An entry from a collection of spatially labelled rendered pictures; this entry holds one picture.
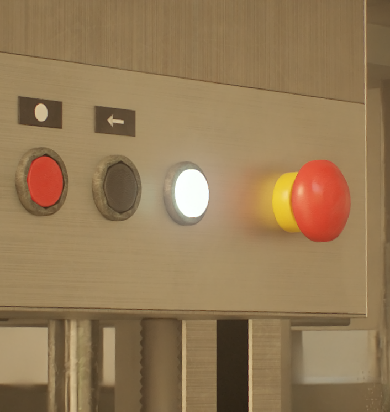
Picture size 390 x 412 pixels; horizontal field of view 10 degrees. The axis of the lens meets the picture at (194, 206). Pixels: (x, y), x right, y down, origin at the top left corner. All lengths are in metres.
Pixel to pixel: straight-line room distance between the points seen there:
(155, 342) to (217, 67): 0.16
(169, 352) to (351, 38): 0.19
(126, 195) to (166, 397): 0.18
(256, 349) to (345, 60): 0.24
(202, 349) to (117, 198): 0.29
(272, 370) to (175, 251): 0.31
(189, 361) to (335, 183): 0.22
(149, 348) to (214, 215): 0.12
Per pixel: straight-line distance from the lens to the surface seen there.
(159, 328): 1.15
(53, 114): 0.97
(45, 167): 0.96
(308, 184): 1.07
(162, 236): 1.02
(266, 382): 1.32
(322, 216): 1.07
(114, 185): 0.99
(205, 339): 1.28
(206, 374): 1.28
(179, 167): 1.03
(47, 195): 0.96
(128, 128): 1.01
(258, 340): 1.31
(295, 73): 1.11
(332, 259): 1.12
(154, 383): 1.15
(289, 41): 1.10
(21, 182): 0.95
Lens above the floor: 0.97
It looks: 4 degrees up
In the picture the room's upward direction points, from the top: straight up
